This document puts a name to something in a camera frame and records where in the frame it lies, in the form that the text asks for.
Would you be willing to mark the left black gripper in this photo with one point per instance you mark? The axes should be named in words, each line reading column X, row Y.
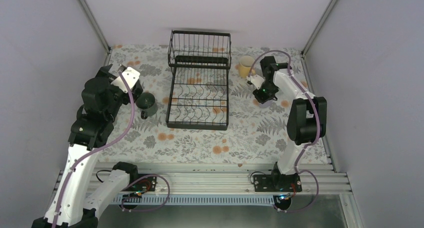
column 104, row 72

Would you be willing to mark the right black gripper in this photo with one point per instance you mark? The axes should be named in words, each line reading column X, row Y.
column 262, row 99

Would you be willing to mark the yellow ceramic mug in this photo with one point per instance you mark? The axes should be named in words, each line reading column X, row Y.
column 244, row 65

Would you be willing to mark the dark green ceramic mug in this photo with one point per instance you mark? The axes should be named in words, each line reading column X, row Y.
column 147, row 104

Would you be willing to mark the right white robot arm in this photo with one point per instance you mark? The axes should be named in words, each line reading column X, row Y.
column 306, row 122

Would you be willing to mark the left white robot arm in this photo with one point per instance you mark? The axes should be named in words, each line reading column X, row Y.
column 102, row 96

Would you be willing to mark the floral patterned table mat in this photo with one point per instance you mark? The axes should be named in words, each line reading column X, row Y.
column 256, row 133

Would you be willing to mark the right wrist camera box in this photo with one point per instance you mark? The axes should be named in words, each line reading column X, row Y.
column 255, row 80

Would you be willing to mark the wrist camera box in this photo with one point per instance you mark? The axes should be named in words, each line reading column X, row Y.
column 127, row 80
column 255, row 80

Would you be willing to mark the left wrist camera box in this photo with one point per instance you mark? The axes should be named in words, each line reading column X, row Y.
column 127, row 80

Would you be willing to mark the black wire dish rack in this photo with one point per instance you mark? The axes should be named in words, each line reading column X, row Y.
column 200, row 64

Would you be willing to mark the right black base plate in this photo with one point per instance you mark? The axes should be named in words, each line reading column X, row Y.
column 265, row 183

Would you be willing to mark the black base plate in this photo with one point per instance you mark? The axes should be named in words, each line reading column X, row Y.
column 144, row 185
column 265, row 183

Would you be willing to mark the aluminium mounting rail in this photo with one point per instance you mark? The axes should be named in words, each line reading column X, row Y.
column 232, row 178

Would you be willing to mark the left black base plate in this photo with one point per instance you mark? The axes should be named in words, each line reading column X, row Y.
column 144, row 185

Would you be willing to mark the white slotted cable duct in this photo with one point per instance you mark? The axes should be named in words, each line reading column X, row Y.
column 186, row 199

